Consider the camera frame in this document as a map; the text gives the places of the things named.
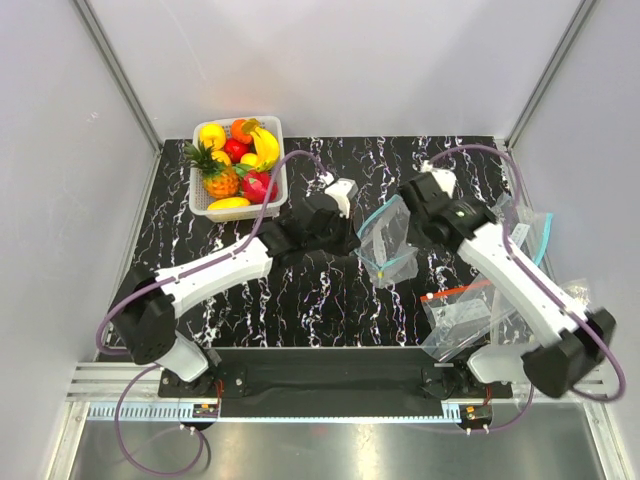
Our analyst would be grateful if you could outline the teal zipper clear bag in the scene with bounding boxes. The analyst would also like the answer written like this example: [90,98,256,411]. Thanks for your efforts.
[355,195,419,289]

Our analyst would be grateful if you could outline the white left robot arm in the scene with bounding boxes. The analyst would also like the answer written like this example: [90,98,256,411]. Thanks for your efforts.
[109,193,360,396]

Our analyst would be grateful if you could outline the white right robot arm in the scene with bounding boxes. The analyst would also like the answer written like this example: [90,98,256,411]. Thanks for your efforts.
[398,172,616,399]

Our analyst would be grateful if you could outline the red zipper clear bag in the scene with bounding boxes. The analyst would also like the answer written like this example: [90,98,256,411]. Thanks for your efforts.
[421,277,529,362]

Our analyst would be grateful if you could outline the bag of round silver items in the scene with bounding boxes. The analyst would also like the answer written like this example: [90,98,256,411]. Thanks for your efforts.
[560,278,599,323]

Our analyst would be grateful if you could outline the black marble pattern mat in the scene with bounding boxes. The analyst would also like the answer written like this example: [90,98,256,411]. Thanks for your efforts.
[133,136,509,348]

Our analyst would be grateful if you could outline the toy dragon fruit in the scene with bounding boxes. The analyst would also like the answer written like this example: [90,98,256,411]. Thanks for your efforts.
[234,163,271,204]

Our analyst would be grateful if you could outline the yellow toy mango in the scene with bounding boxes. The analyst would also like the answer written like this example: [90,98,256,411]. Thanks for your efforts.
[207,196,251,211]

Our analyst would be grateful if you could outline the yellow toy banana bunch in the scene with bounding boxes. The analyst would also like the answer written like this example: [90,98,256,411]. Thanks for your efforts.
[250,126,280,172]

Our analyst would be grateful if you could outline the yellow toy lemon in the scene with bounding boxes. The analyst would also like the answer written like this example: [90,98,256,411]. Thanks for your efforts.
[240,153,260,168]

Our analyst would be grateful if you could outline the toy pineapple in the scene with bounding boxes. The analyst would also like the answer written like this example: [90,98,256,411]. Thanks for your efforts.
[184,141,240,200]

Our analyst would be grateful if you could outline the red toy apple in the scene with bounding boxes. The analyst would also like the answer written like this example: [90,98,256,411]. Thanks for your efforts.
[223,138,251,164]

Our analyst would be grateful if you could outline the white plastic fruit basket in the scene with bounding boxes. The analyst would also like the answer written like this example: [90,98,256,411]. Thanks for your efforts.
[187,116,288,223]

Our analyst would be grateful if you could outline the orange toy tangerine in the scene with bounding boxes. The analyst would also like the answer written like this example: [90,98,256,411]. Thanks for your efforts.
[230,118,260,145]

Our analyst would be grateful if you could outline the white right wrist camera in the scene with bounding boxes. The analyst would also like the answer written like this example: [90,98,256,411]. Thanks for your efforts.
[420,162,457,198]

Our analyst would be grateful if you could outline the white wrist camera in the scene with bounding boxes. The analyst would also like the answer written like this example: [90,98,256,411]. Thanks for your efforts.
[320,172,358,219]
[420,162,457,198]

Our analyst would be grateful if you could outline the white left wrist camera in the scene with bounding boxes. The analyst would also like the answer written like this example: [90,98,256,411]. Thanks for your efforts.
[320,172,358,219]

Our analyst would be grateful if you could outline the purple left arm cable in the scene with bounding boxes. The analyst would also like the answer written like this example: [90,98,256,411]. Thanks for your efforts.
[94,149,336,356]

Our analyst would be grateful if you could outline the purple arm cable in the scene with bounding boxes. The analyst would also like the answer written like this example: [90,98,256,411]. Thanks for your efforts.
[429,143,627,403]
[94,149,336,356]

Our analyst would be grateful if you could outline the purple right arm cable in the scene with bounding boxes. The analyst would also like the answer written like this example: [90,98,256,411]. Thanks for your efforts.
[429,143,627,403]

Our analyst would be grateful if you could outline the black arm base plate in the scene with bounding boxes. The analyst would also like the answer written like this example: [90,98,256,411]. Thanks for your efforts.
[159,347,512,420]

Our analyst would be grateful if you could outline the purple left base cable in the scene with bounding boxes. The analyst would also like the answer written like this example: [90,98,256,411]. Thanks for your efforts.
[114,362,211,475]

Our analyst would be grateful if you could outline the right aluminium frame post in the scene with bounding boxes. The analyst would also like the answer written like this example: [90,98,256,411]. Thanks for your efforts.
[504,0,601,151]

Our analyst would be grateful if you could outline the aluminium frame post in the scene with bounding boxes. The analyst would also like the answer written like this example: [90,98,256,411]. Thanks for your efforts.
[504,0,601,151]
[70,0,164,154]

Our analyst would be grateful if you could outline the aluminium front rail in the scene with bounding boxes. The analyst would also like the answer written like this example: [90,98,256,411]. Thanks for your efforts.
[67,362,608,403]

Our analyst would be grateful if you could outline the white slotted cable duct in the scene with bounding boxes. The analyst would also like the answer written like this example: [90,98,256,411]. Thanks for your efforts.
[119,402,462,424]

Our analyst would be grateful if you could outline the left aluminium frame post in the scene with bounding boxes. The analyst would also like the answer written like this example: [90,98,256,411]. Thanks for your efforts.
[70,0,164,154]

